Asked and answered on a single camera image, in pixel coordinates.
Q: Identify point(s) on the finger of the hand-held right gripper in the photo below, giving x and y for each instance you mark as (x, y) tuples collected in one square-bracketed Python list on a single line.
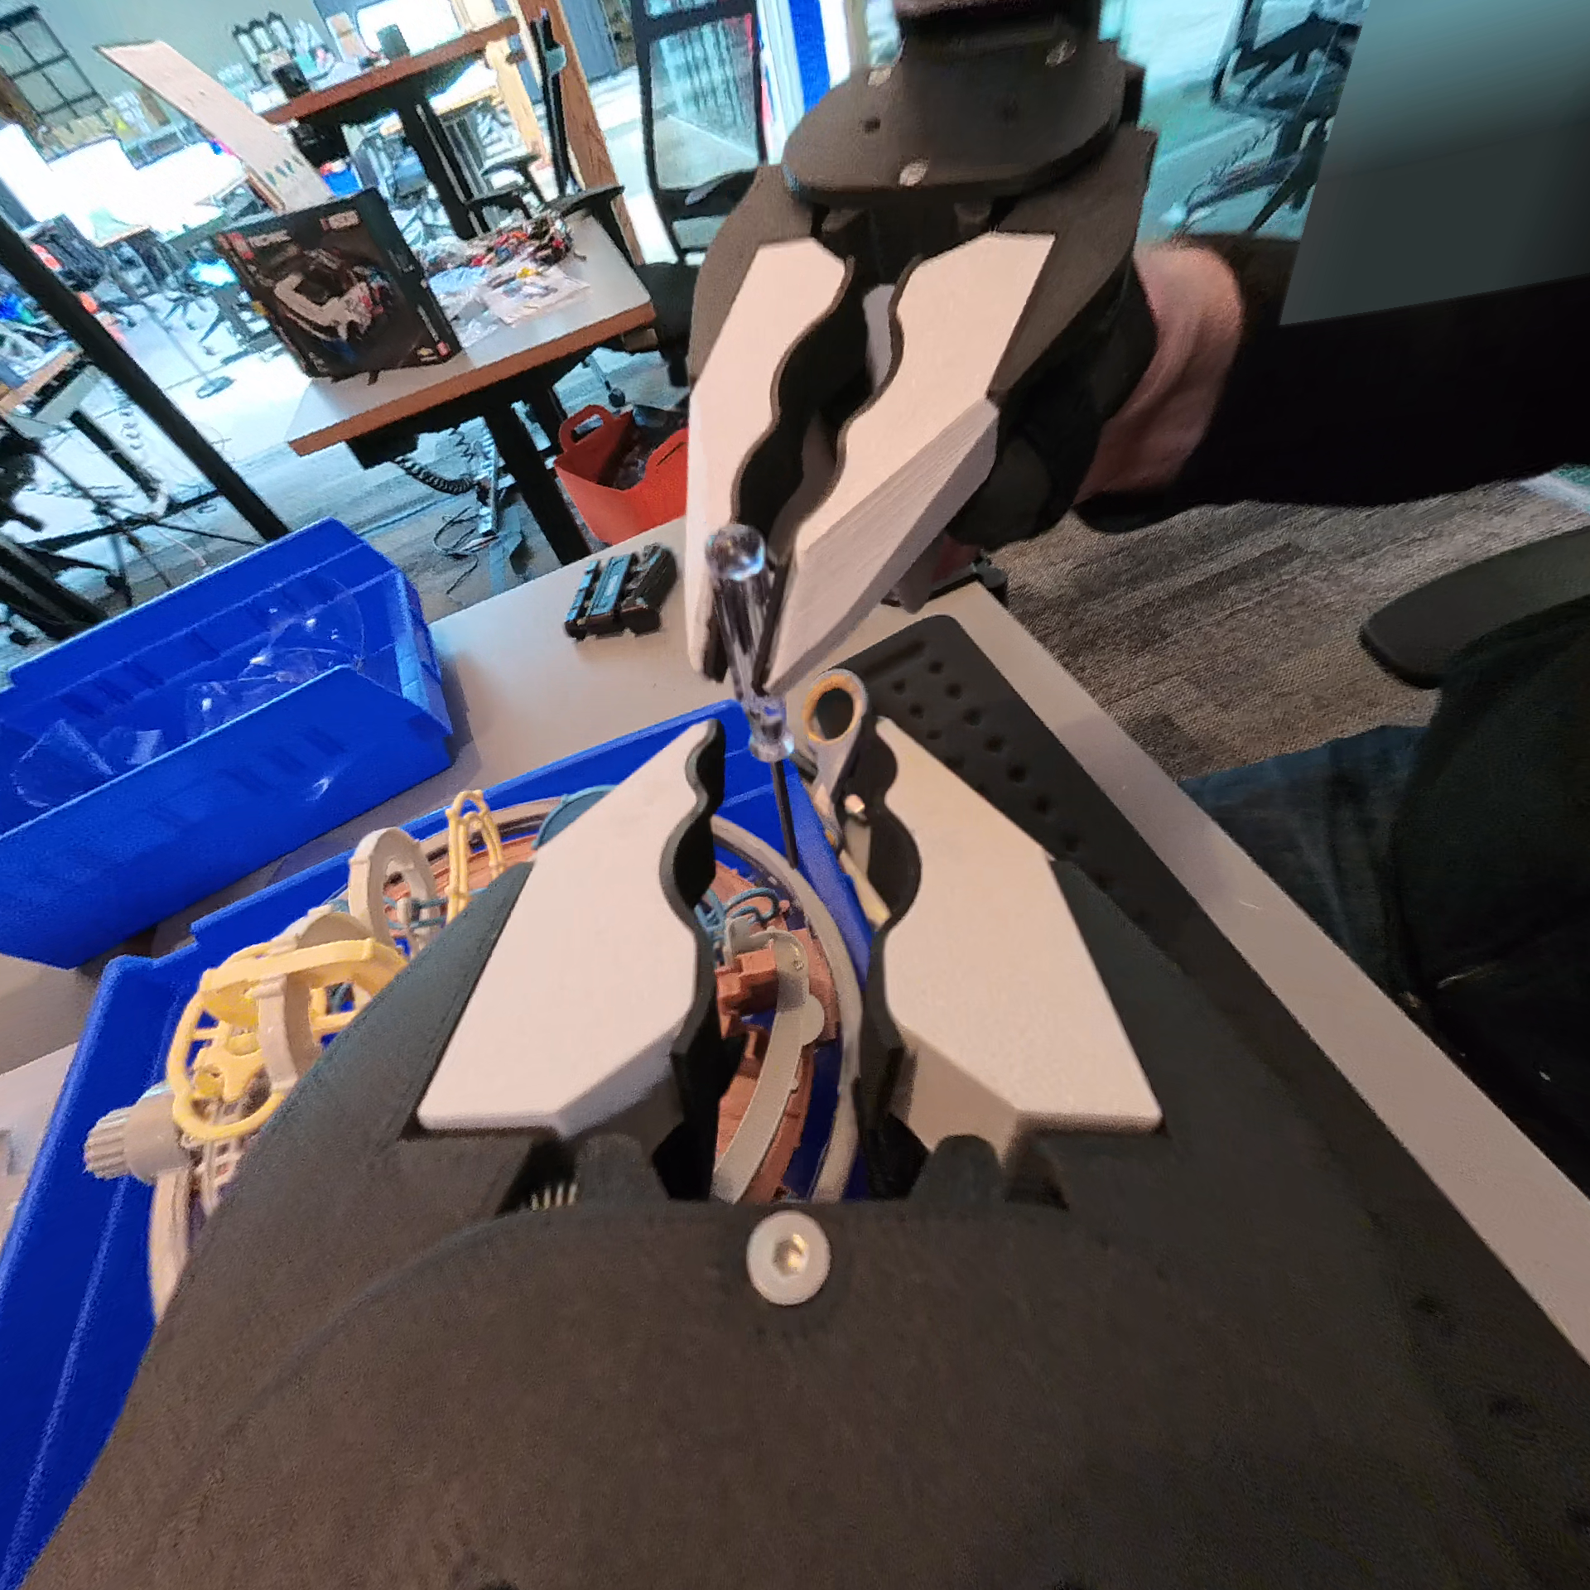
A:
[(744, 359), (919, 425)]

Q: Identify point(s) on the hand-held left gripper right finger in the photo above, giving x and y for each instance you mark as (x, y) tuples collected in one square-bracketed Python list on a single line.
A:
[(1008, 994)]

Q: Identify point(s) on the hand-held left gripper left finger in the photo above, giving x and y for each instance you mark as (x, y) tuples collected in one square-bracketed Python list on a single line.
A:
[(569, 994)]

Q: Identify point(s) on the colourful plastic maze ball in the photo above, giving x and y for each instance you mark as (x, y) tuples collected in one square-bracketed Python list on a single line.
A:
[(248, 1009)]

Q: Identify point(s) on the blue plastic bin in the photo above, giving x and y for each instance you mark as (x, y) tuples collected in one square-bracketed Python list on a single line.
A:
[(187, 807), (75, 1243)]

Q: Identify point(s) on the person's right hand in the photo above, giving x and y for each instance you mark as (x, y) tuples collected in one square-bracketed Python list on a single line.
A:
[(1188, 359)]

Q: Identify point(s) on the paper manual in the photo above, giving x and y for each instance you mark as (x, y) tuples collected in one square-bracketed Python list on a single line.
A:
[(534, 297)]

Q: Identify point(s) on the black office chair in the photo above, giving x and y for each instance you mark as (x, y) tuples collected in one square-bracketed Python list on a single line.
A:
[(1256, 112), (695, 125)]

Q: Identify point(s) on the black perforated mat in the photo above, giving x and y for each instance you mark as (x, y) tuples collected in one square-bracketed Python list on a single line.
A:
[(994, 734)]

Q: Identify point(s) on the person's leg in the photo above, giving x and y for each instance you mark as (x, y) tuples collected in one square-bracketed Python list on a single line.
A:
[(1316, 858)]

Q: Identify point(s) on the black toy car box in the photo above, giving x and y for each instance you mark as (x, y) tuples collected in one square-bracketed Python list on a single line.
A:
[(348, 287)]

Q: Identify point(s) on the clear plastic dome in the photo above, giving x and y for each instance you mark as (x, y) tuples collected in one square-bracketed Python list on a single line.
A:
[(248, 683)]

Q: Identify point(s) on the white standing card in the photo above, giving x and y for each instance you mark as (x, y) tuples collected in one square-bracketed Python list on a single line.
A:
[(224, 125)]

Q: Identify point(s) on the black pole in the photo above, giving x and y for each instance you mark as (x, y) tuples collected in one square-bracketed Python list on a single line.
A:
[(137, 386)]

